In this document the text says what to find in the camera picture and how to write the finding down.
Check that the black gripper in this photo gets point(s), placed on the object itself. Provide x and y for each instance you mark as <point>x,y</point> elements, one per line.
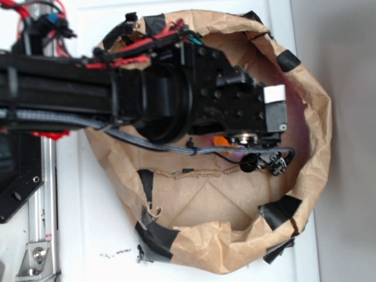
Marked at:
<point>228,102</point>

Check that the yellow rubber duck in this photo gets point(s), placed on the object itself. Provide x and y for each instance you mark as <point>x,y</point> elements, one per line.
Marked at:
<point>221,141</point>

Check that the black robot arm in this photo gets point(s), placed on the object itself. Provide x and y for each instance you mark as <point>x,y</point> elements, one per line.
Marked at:
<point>187,89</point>

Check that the brown paper bag tray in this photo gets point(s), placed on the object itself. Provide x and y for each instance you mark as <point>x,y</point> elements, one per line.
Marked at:
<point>201,211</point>

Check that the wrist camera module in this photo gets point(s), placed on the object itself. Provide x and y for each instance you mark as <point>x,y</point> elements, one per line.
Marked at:
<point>273,161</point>

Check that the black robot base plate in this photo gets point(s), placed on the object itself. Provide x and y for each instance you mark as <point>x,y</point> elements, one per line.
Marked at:
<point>21,171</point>

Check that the aluminium extrusion rail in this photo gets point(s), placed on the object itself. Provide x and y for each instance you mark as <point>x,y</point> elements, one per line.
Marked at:
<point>43,207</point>

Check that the metal corner bracket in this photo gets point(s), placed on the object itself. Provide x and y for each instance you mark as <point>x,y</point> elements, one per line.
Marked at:
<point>37,264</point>

